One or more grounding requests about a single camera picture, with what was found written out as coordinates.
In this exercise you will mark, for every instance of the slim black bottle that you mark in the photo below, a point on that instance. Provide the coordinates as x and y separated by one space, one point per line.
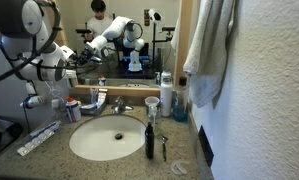
149 143

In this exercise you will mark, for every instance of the white hanging towel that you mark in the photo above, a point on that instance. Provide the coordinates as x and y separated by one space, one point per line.
205 50

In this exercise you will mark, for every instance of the tall white bottle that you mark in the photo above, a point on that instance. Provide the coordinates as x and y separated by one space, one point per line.
166 96

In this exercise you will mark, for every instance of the chrome faucet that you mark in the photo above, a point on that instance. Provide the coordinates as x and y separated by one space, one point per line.
119 106

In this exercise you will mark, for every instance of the grey toiletries tray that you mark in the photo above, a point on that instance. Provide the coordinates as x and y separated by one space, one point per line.
92 111

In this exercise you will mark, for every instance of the clear plastic retainer case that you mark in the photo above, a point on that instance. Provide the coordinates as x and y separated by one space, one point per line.
179 167

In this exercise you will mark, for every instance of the clear pump soap dispenser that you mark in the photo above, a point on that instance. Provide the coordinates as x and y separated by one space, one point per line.
153 120

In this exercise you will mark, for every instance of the slim white blue tube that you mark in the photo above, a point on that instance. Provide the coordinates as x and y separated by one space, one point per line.
94 96

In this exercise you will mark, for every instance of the black wall outlet plate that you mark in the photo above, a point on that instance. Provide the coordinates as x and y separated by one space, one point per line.
205 146

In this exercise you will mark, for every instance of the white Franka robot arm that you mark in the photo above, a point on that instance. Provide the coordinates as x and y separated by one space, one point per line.
22 50

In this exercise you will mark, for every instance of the white power plug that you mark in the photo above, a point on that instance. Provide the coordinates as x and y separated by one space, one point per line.
34 101

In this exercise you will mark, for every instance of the white oval sink basin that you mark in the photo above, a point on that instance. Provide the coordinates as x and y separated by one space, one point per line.
99 143

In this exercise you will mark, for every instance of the black capped mouthwash bottle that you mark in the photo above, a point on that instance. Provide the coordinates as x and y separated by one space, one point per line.
180 113

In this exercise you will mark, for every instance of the wooden framed wall mirror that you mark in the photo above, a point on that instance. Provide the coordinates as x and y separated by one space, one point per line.
122 91

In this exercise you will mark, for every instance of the white ceramic mug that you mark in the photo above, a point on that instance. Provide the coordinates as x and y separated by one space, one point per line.
151 100

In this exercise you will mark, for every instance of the white red toothpaste tube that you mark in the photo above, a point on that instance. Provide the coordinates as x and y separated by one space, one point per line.
102 98

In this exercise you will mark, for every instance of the silver blister pack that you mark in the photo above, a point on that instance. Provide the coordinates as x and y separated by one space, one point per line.
34 143

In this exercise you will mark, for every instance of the purple blue blister pack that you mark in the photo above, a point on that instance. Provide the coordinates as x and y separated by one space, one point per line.
47 128

